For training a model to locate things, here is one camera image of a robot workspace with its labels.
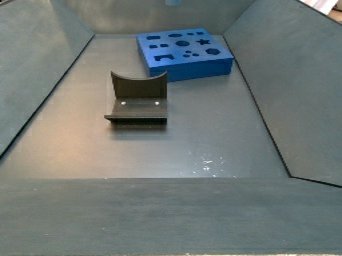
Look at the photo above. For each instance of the black curved holder stand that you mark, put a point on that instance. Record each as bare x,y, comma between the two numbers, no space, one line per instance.
140,98

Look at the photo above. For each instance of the light blue oval cylinder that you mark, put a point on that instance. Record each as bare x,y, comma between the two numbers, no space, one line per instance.
172,2

